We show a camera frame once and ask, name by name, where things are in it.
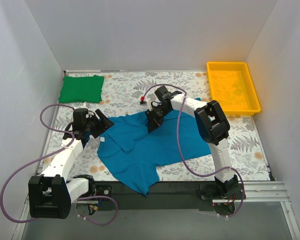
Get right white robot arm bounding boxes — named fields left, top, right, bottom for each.
left=140, top=84, right=239, bottom=199

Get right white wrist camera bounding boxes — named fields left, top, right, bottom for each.
left=139, top=96, right=155, bottom=111

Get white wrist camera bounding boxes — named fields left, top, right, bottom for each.
left=79, top=102, right=95, bottom=119
left=139, top=96, right=155, bottom=111

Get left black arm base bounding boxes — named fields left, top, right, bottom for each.
left=67, top=174, right=113, bottom=202

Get blue t shirt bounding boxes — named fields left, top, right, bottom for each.
left=97, top=110, right=211, bottom=195

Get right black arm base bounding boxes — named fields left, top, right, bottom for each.
left=196, top=176, right=246, bottom=200

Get yellow plastic bin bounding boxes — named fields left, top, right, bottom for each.
left=206, top=61, right=261, bottom=116

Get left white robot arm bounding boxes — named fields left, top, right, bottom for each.
left=28, top=108, right=114, bottom=219

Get folded green t shirt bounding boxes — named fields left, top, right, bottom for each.
left=58, top=75, right=105, bottom=104

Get aluminium frame rail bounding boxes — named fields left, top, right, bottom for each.
left=13, top=181, right=300, bottom=240

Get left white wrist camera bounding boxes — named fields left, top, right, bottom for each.
left=79, top=102, right=95, bottom=119

